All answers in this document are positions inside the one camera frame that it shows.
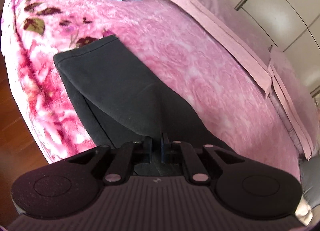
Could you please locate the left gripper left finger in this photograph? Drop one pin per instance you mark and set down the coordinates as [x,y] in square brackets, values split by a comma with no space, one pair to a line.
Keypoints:
[115,166]

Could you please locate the white wardrobe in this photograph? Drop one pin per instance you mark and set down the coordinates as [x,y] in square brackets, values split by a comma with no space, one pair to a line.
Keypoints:
[293,26]

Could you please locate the person's right hand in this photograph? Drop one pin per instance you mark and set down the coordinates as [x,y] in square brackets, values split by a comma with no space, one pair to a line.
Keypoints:
[304,212]

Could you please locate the grey cushion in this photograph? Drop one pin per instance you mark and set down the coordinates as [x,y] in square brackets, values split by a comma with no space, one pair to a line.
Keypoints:
[310,180]

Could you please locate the pink pillow right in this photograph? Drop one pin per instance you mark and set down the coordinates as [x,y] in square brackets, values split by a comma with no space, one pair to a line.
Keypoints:
[296,102]

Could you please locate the black trousers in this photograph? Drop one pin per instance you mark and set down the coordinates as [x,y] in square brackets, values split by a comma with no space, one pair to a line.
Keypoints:
[119,99]

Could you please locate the pink pillow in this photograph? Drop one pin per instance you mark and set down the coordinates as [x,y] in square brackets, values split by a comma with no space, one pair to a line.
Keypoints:
[236,34]
[296,102]

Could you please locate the pink floral bedspread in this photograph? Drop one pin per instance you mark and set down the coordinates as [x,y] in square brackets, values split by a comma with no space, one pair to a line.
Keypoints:
[168,41]

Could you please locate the pink pillow left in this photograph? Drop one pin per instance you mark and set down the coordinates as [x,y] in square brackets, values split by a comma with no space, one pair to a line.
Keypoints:
[236,34]

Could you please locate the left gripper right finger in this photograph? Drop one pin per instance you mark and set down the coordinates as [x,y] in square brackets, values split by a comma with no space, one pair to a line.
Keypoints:
[199,165]

